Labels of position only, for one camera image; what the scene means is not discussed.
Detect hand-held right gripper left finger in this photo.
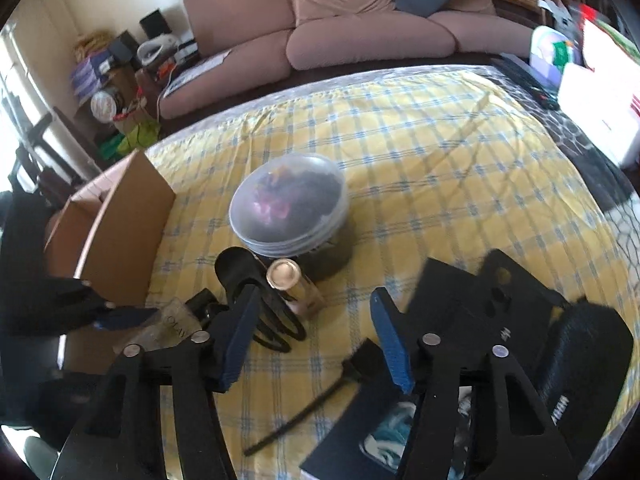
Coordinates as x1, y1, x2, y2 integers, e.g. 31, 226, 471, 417
50, 290, 263, 480

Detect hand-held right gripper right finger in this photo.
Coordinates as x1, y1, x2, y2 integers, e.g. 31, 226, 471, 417
369, 286, 581, 480

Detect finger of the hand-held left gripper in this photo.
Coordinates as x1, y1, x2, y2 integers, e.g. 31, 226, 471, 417
30, 274, 118, 311
90, 306, 160, 333

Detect gold capped bottle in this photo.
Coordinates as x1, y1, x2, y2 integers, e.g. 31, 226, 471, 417
265, 258, 327, 320

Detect brown cardboard box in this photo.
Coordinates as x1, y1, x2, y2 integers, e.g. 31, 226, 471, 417
42, 150, 177, 376

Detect clear round lidded container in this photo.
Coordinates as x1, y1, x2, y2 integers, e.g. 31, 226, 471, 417
228, 152, 351, 258

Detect black zip case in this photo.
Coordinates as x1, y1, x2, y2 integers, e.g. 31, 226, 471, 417
530, 297, 635, 456

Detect black box teal picture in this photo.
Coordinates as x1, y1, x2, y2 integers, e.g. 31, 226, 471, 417
299, 375, 426, 480

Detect person's green trouser leg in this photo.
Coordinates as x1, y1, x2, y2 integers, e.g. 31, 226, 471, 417
20, 435, 61, 478

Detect lime green bag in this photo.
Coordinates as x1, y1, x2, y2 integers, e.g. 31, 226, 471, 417
125, 120, 161, 151

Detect round printed tin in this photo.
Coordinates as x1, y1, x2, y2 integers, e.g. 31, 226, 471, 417
92, 87, 123, 121

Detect yellow plaid cloth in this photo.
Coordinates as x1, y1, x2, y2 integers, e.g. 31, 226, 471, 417
60, 65, 626, 480

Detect purple carton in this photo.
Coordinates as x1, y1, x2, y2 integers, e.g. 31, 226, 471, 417
70, 55, 113, 98

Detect woven straw basket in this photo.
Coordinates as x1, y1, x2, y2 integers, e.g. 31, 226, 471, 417
75, 30, 113, 58

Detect white small appliance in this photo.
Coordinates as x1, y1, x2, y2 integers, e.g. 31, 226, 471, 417
137, 37, 178, 66

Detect white printed papers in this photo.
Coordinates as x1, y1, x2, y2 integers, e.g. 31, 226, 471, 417
165, 50, 233, 96

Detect black speaker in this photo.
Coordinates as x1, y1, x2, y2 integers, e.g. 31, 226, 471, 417
140, 8, 163, 36

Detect black remote control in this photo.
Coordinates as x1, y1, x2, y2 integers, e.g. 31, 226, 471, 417
527, 85, 561, 111

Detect white flat box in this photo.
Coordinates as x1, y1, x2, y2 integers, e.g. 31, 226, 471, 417
556, 62, 640, 168

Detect brown sofa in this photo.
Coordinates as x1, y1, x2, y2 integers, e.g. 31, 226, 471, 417
157, 0, 538, 121

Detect white pack green label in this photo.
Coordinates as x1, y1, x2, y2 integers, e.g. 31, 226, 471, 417
530, 25, 583, 86

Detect black long-handled brush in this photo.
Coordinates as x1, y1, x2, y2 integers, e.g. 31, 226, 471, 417
242, 338, 386, 457

